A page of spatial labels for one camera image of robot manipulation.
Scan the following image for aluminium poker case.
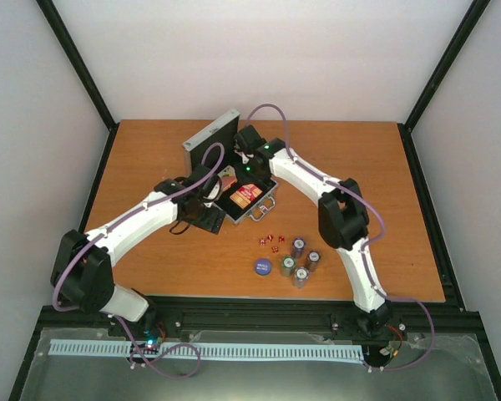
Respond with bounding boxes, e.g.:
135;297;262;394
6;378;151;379
182;109;278;225

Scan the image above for red card deck box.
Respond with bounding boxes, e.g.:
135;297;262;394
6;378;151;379
218;165;237;191
230;184;262;209

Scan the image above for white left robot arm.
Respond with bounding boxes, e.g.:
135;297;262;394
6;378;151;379
50;176;224;337

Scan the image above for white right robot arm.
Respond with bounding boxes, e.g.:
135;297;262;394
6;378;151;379
235;137;387;319

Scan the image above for blue small blind button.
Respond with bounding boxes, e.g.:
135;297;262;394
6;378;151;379
254;258;272;277

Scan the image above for purple poker chip stack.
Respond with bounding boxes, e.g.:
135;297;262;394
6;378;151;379
291;237;306;259

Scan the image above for green poker chip stack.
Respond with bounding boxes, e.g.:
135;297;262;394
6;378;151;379
281;256;296;277

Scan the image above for brown poker chip stack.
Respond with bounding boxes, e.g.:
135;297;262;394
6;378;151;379
305;251;321;272

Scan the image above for grey poker chip stack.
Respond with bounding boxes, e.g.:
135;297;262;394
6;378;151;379
292;266;310;289

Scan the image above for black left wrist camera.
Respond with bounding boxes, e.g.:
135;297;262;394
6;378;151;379
191;165;222;207

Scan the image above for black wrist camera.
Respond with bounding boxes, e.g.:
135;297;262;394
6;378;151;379
191;165;222;207
235;125;266;157

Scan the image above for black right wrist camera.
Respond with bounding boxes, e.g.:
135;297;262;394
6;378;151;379
235;125;266;157

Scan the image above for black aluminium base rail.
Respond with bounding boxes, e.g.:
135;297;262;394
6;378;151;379
37;294;485;342

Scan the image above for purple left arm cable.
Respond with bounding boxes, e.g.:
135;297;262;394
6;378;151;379
51;142;226;379

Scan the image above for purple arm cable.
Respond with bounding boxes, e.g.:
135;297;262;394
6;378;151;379
243;102;436;373
51;142;226;379

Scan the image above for light blue cable duct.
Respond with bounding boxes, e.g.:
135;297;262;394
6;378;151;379
48;339;364;363

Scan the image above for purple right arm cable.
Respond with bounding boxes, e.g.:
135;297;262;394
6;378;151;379
243;102;436;373

